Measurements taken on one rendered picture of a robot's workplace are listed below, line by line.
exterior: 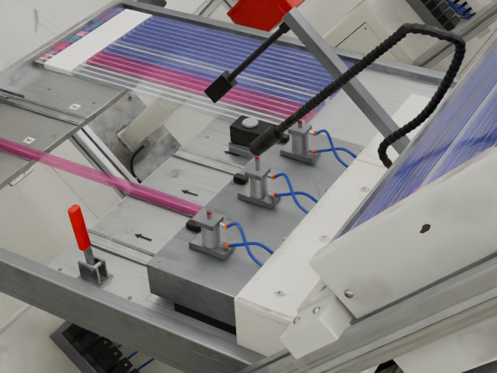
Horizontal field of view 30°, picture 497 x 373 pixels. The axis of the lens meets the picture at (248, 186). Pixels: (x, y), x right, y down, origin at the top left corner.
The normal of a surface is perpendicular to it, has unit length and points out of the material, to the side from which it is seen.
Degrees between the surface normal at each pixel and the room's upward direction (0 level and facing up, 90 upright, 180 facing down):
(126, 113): 0
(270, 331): 90
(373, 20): 90
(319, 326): 90
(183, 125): 0
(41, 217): 0
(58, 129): 42
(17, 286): 90
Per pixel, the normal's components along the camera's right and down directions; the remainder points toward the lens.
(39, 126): -0.04, -0.80
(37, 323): 0.54, -0.41
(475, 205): -0.51, 0.52
